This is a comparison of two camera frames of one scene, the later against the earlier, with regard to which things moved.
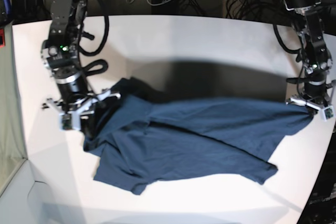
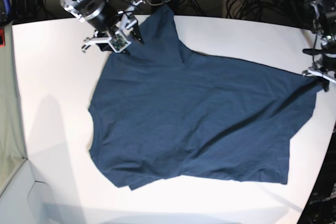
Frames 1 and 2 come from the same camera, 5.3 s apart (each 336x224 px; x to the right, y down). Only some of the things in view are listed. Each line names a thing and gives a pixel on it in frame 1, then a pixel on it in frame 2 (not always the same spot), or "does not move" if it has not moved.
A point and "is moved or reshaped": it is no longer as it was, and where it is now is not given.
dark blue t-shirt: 139,137 is moved or reshaped
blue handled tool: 7,3 does not move
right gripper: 317,96 → 325,69
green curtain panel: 12,149 does not move
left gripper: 76,100 → 102,38
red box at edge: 2,38 does not move
